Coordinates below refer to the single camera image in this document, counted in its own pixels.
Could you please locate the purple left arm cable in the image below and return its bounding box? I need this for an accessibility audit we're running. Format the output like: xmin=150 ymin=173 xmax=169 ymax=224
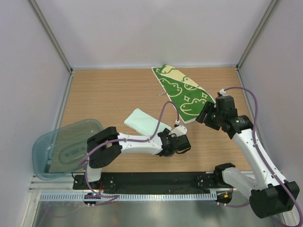
xmin=78 ymin=101 xmax=182 ymax=208

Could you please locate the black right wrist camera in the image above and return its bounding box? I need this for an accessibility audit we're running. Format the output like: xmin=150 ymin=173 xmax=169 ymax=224
xmin=215 ymin=96 xmax=238 ymax=118

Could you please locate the light mint green towel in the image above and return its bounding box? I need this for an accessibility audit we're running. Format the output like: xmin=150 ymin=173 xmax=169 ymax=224
xmin=124 ymin=109 xmax=158 ymax=136

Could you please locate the clear blue plastic bin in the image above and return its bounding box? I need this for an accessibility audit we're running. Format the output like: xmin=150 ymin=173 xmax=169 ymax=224
xmin=32 ymin=119 xmax=103 ymax=181

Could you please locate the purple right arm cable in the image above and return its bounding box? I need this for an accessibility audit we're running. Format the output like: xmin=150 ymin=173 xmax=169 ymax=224
xmin=217 ymin=86 xmax=299 ymax=227

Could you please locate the green frog pattern towel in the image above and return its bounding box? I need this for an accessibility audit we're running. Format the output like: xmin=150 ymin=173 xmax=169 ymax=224
xmin=152 ymin=65 xmax=214 ymax=124

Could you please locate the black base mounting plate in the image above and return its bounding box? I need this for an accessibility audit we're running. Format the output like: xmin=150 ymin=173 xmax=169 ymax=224
xmin=72 ymin=171 xmax=242 ymax=193

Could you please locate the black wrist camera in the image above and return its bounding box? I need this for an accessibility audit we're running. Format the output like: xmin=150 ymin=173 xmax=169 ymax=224
xmin=215 ymin=96 xmax=238 ymax=118
xmin=169 ymin=125 xmax=191 ymax=154

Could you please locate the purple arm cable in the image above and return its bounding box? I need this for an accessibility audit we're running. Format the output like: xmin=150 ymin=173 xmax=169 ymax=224
xmin=78 ymin=101 xmax=182 ymax=208
xmin=217 ymin=86 xmax=299 ymax=227

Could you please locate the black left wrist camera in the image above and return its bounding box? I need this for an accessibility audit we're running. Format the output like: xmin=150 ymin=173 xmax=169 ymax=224
xmin=169 ymin=125 xmax=191 ymax=154

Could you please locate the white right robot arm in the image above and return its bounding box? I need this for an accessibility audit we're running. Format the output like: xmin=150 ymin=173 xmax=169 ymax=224
xmin=196 ymin=97 xmax=300 ymax=218

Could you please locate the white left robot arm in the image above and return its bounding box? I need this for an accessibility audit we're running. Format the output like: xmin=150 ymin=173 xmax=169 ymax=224
xmin=81 ymin=125 xmax=187 ymax=189

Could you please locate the white slotted cable duct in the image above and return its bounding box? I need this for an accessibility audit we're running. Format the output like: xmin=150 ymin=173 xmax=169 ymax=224
xmin=39 ymin=191 xmax=217 ymax=201

